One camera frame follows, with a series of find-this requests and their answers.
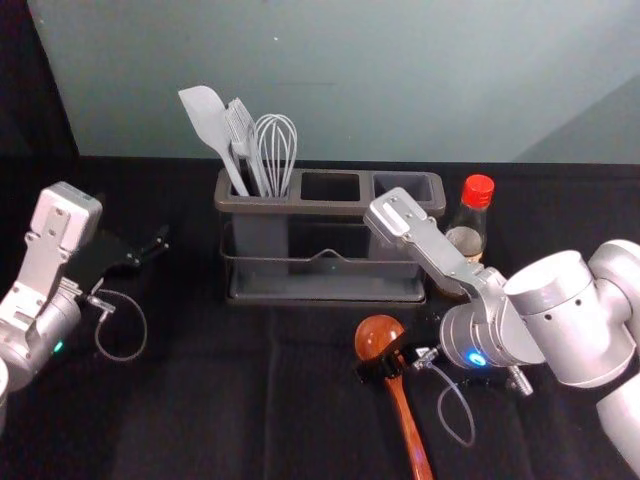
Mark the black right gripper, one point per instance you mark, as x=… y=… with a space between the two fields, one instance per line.
x=425 y=340

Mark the brown wooden ladle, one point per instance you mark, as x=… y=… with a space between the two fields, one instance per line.
x=380 y=335

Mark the black table cloth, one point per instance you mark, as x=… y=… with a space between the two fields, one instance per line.
x=210 y=410

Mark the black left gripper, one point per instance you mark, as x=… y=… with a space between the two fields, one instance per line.
x=102 y=255

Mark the dark grey utensil holder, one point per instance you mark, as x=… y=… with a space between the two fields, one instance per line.
x=260 y=240

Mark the grey slotted turner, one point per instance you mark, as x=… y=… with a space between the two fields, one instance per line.
x=237 y=125

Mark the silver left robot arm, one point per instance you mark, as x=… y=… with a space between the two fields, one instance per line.
x=45 y=280

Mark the soy sauce bottle red cap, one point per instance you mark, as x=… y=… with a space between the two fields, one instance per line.
x=472 y=225

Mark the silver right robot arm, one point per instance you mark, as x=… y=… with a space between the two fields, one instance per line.
x=550 y=320

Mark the grey silicone spatula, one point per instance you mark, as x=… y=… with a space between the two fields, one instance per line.
x=202 y=112

